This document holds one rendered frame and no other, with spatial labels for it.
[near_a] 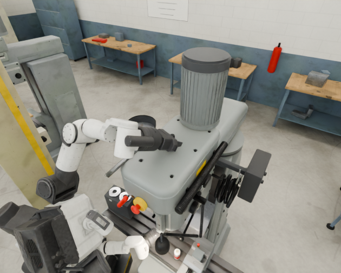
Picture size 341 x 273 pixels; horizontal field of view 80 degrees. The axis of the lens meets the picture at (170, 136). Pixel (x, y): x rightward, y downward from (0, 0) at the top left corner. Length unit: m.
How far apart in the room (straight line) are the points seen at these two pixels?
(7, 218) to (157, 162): 0.83
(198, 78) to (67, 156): 0.62
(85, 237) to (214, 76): 0.88
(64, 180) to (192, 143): 0.57
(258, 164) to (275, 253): 1.90
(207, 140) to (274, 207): 2.40
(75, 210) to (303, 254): 2.57
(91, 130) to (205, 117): 0.48
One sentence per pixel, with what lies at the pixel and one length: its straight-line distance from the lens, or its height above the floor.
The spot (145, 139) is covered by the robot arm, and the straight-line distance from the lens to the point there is 0.65.
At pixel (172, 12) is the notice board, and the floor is 1.68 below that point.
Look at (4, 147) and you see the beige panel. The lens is 2.45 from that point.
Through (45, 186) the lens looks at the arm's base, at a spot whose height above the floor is 1.78.
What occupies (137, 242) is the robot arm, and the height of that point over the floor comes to 1.30.
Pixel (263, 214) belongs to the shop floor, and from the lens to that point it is 3.09.
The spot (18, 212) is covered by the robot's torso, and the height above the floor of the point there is 1.52.
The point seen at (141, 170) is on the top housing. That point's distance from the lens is 0.78.
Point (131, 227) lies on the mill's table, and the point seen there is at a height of 0.92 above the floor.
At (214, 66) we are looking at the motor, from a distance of 0.82.
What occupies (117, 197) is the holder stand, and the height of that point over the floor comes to 1.13.
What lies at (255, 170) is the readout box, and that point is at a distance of 1.07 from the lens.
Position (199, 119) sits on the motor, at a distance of 0.93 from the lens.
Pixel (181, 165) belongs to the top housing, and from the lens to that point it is 0.79.
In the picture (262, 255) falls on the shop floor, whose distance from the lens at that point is 2.83.
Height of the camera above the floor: 2.47
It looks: 39 degrees down
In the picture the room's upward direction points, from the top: straight up
